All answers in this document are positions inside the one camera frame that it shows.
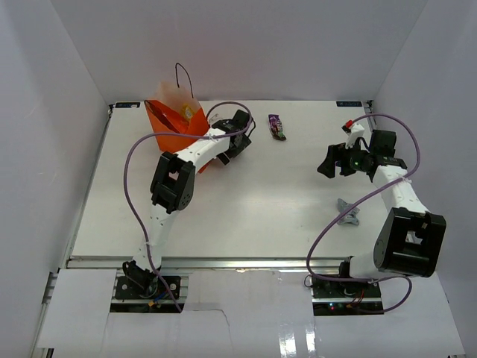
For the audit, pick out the yellow candy packet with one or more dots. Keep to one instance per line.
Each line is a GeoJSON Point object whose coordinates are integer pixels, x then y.
{"type": "Point", "coordinates": [187, 112]}

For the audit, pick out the purple candy packet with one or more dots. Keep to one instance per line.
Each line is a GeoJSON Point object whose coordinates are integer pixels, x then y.
{"type": "Point", "coordinates": [276, 128]}

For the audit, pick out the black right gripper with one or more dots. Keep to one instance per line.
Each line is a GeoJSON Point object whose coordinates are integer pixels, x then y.
{"type": "Point", "coordinates": [336, 154]}

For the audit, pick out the white front cover sheet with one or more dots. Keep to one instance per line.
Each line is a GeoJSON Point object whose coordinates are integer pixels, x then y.
{"type": "Point", "coordinates": [250, 314]}

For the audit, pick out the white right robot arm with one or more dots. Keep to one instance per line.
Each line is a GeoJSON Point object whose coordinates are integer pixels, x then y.
{"type": "Point", "coordinates": [411, 237]}

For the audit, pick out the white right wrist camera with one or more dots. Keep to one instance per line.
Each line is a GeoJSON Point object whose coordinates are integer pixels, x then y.
{"type": "Point", "coordinates": [354, 132]}

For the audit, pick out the aluminium table edge rail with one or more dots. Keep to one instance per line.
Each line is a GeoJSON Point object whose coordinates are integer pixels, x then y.
{"type": "Point", "coordinates": [269, 207]}

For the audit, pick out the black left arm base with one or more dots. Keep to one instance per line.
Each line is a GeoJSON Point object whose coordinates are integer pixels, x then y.
{"type": "Point", "coordinates": [155, 291]}

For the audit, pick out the blue table label left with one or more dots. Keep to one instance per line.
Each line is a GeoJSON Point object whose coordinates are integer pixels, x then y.
{"type": "Point", "coordinates": [127, 105]}

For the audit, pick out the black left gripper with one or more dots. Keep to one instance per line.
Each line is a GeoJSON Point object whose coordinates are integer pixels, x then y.
{"type": "Point", "coordinates": [244, 143]}

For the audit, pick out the orange paper bag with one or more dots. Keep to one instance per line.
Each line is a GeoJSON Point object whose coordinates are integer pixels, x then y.
{"type": "Point", "coordinates": [175, 110]}

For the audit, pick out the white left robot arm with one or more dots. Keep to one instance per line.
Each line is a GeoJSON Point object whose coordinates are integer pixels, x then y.
{"type": "Point", "coordinates": [172, 188]}

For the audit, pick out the silver snack packet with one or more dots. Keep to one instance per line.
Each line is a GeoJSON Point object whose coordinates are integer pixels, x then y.
{"type": "Point", "coordinates": [351, 216]}

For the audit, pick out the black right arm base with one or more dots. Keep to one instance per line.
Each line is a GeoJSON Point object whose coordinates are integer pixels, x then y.
{"type": "Point", "coordinates": [330, 298]}

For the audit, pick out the red chips bag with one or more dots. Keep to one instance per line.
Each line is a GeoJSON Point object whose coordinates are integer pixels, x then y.
{"type": "Point", "coordinates": [163, 118]}

